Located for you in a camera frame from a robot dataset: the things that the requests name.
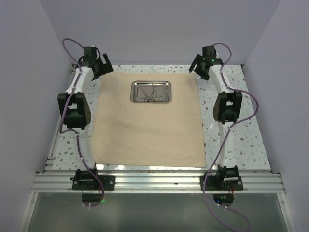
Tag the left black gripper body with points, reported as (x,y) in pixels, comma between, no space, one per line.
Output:
(96,76)

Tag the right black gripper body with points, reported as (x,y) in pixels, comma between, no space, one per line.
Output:
(207,79)

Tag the beige cloth wrap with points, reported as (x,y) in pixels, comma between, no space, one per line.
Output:
(149,134)

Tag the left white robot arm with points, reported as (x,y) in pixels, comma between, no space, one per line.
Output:
(73,106)

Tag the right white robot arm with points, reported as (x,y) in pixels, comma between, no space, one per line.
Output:
(226,112)

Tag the steel surgical scissors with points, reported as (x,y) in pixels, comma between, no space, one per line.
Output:
(154,95)

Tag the steel tweezers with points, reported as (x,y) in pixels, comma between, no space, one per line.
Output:
(137,93)

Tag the steel instrument tray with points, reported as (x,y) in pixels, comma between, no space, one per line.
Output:
(163,89)

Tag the steel forceps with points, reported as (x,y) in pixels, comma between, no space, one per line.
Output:
(146,97)

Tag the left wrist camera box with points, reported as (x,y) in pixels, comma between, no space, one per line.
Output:
(91,51)

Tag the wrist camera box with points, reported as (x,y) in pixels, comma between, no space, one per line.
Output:
(209,52)
(91,51)

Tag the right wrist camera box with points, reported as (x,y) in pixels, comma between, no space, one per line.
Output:
(209,52)

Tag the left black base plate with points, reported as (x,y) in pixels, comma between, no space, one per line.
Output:
(86,181)

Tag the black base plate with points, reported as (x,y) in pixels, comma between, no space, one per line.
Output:
(86,181)
(212,184)

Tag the aluminium front rail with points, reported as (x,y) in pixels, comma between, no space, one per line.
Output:
(184,181)

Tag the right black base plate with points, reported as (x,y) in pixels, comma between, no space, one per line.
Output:
(212,184)

